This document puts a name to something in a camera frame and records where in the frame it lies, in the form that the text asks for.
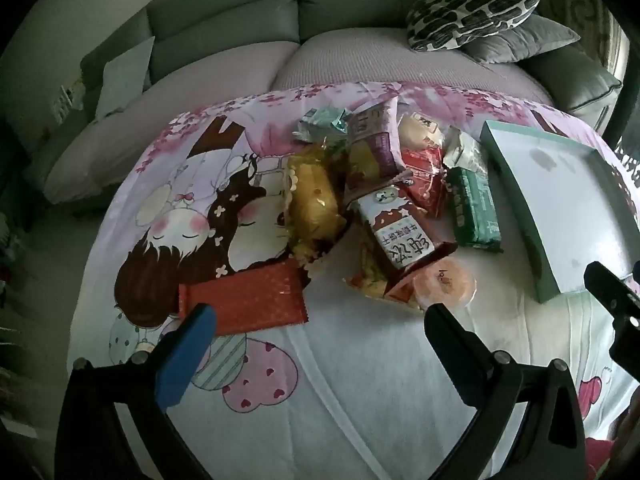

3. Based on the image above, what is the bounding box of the pale grey cushion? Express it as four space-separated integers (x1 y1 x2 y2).
95 35 156 121

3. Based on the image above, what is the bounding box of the black white patterned pillow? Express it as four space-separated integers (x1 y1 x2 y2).
406 0 543 53

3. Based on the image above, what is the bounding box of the grey-green sofa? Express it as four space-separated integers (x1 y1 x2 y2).
5 0 626 221

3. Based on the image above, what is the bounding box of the small teal packet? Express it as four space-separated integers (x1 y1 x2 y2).
292 107 351 143

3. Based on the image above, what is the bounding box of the teal shallow box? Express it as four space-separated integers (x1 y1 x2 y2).
480 120 640 303

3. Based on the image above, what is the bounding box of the brown white biscuit packet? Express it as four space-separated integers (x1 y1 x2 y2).
357 185 458 301

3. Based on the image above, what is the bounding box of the beige patterned curtain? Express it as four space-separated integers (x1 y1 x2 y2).
545 0 626 71

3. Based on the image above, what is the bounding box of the printed blanket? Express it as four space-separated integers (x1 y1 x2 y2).
67 80 640 480

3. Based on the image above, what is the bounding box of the red crinkled snack packet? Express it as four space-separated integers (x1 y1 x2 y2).
400 147 448 218

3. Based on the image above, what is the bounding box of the dark green snack packet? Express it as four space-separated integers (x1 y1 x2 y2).
446 167 502 251

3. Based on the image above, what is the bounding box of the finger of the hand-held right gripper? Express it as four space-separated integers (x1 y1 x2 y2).
584 261 640 376

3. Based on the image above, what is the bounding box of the clear bun packet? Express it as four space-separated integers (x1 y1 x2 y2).
397 112 446 151

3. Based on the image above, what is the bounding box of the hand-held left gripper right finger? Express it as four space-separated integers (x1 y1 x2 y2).
424 304 586 480

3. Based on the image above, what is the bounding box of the translucent jelly cup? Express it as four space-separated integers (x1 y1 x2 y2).
415 259 477 311

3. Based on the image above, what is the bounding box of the white slatted object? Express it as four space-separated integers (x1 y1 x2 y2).
52 82 86 123

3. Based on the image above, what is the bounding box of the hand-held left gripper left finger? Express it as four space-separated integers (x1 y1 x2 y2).
55 304 217 480

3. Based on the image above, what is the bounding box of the purple snack bag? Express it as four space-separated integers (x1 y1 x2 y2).
345 97 411 201

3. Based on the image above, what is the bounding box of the yellow orange snack packet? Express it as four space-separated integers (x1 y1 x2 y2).
342 245 418 308

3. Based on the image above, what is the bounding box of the yellow cake packet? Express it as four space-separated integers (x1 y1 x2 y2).
287 142 351 261

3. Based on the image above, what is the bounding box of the grey pillow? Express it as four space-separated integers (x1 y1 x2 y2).
462 12 581 65

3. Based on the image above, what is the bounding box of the white green packet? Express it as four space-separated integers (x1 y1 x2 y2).
442 127 488 176

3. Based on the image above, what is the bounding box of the long red wafer packet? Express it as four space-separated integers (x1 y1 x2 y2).
178 260 309 337

